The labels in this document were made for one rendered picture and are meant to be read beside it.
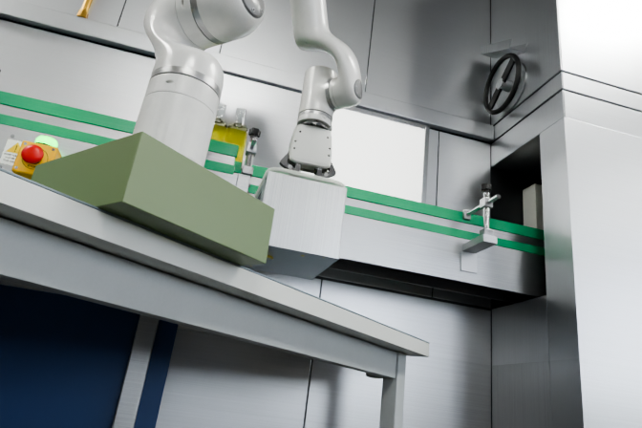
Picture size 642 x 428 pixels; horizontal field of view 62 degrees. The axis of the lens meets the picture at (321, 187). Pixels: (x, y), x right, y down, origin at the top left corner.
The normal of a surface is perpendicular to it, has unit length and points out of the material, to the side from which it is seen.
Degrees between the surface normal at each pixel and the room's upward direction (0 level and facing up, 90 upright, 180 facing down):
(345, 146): 90
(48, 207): 90
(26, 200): 90
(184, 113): 89
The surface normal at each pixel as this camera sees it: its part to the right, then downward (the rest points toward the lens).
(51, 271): 0.81, -0.14
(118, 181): -0.58, -0.38
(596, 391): 0.26, -0.35
